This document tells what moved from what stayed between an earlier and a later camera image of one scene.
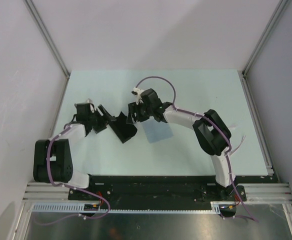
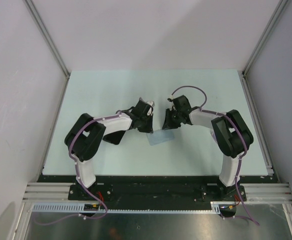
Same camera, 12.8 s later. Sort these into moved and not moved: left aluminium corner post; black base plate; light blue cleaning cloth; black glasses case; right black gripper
Moved: black glasses case; right black gripper; light blue cleaning cloth
Not moved: black base plate; left aluminium corner post
